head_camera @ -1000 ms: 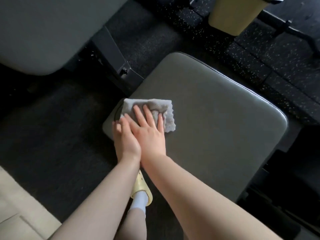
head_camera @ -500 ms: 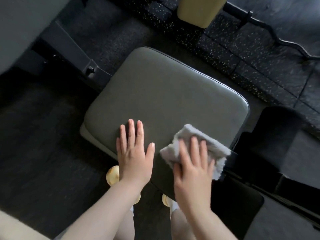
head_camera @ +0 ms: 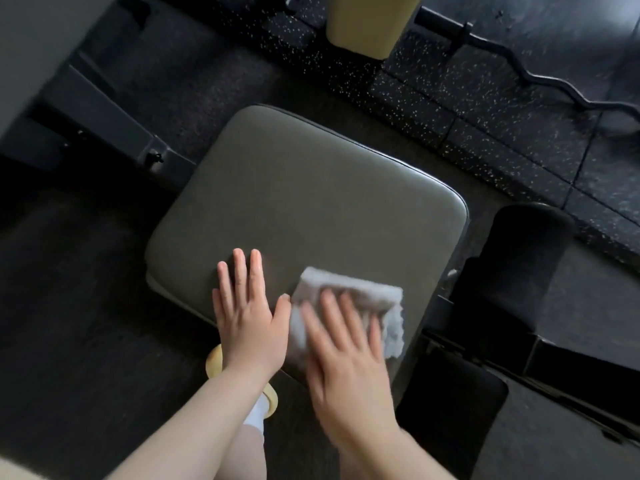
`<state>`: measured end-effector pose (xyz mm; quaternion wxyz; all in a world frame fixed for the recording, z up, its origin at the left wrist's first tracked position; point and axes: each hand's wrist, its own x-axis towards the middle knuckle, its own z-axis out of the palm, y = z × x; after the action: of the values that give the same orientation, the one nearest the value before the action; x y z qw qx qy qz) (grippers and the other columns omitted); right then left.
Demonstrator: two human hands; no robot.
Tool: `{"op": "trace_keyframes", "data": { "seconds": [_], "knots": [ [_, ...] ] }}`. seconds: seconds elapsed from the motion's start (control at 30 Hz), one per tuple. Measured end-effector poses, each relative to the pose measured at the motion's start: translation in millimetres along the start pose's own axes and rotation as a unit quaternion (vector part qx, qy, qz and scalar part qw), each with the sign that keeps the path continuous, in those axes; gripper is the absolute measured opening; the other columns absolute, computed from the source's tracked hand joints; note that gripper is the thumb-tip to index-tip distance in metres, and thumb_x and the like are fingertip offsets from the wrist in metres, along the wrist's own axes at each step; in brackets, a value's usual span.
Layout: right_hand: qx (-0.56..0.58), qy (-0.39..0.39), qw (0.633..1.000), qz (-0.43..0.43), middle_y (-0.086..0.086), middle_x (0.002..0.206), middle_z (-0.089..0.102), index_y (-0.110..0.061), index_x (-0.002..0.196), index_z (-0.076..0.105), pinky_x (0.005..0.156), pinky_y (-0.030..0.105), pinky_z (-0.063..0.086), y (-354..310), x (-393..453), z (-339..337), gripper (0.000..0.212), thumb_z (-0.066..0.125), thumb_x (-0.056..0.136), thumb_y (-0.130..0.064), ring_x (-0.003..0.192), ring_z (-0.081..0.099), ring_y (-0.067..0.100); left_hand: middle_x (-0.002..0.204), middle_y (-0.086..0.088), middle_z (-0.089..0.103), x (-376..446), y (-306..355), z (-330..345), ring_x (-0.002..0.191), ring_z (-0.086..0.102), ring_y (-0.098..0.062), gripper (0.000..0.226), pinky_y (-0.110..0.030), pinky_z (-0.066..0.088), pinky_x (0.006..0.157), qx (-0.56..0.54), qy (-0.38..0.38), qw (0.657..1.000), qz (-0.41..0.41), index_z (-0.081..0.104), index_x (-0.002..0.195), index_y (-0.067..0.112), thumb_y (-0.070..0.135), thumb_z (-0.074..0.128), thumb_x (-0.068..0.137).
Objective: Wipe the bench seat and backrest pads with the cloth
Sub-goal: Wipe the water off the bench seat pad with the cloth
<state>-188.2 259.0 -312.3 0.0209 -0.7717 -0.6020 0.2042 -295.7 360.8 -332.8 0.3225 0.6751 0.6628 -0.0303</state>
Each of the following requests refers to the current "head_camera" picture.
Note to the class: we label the person's left hand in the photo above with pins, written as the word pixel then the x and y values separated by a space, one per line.
pixel 250 324

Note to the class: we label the person's right hand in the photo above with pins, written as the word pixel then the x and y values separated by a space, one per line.
pixel 350 384

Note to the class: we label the grey microfibre cloth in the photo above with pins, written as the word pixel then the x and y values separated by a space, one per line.
pixel 350 282

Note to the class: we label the grey seat cushion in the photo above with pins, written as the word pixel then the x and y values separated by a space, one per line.
pixel 300 194

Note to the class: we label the grey backrest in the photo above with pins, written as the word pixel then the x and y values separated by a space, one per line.
pixel 40 44

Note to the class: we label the person's left forearm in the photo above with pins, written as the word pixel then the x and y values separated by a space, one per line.
pixel 200 429

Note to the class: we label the light grey seat base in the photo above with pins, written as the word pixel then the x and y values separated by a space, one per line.
pixel 175 300

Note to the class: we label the person's left leg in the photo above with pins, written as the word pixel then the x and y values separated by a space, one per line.
pixel 245 454

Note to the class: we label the yellow left shoe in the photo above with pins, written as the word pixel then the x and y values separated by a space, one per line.
pixel 214 364

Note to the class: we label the white left sock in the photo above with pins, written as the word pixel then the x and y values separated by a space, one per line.
pixel 257 414

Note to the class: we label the yellow trash bin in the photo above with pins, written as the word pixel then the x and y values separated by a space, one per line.
pixel 370 24

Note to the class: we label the black curl barbell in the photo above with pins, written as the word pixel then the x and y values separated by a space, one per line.
pixel 505 54

